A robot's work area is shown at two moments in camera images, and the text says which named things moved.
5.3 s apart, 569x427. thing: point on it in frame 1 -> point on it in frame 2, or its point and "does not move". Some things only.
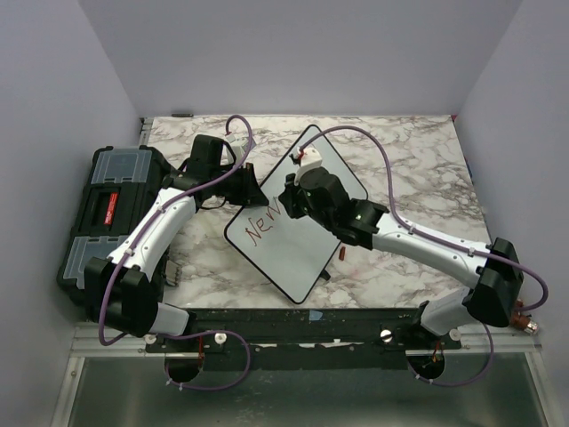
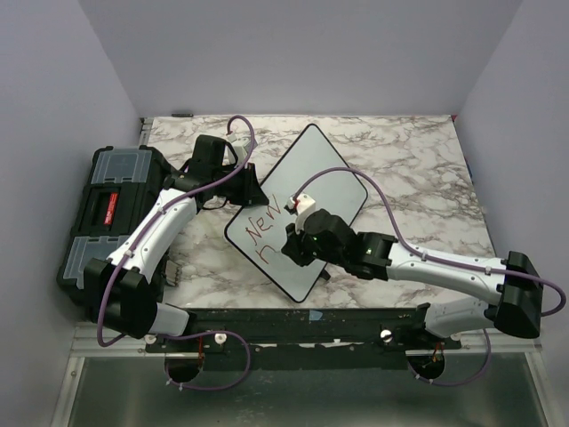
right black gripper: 289,196 -> 293,245
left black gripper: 251,194 does not move
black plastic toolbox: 120,184 does not move
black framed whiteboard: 293,253 does not move
